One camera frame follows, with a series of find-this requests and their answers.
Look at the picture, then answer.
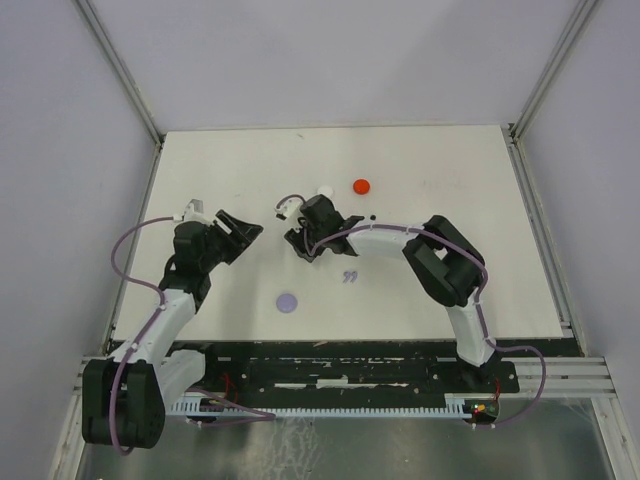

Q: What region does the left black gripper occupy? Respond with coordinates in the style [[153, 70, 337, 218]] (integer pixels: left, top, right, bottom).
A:
[[200, 210, 263, 272]]

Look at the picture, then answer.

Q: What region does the white earbud charging case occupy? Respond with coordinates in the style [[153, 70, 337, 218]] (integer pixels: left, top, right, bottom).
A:
[[317, 185, 334, 199]]

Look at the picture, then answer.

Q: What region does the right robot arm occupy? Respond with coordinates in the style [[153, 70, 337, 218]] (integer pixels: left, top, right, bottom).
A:
[[275, 194, 497, 391]]

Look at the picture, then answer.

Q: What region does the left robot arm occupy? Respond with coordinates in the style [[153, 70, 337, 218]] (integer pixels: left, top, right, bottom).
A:
[[81, 206, 264, 455]]

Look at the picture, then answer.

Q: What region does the purple earbud charging case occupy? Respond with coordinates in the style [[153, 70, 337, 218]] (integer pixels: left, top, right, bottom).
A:
[[276, 293, 298, 314]]

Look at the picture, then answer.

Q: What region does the right circuit board with leds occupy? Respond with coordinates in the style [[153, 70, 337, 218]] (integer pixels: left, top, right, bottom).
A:
[[470, 400, 499, 423]]

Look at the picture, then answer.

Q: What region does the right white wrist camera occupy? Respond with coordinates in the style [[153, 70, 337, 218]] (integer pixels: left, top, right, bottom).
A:
[[274, 195, 305, 221]]

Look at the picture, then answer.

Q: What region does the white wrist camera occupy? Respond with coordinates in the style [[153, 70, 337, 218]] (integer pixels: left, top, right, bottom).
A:
[[274, 195, 305, 221], [172, 199, 212, 225]]

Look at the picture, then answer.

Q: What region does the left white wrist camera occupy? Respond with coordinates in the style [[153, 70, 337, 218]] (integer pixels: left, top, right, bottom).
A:
[[172, 199, 212, 225]]

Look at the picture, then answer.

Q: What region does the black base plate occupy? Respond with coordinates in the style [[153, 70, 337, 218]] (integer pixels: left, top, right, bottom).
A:
[[172, 338, 582, 409]]

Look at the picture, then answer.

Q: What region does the left aluminium frame post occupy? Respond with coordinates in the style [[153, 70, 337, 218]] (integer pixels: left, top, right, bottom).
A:
[[74, 0, 166, 146]]

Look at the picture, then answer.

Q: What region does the aluminium frame post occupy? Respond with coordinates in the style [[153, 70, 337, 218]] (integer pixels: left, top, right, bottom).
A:
[[74, 0, 166, 146], [507, 0, 601, 144]]

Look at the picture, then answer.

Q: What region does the aluminium frame rail front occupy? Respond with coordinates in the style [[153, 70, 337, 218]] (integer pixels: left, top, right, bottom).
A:
[[73, 354, 615, 399]]

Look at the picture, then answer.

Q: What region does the white slotted cable duct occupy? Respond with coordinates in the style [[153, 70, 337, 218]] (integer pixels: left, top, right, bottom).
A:
[[166, 396, 471, 419]]

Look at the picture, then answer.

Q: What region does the right aluminium frame post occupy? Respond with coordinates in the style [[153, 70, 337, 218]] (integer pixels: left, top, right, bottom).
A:
[[507, 0, 601, 144]]

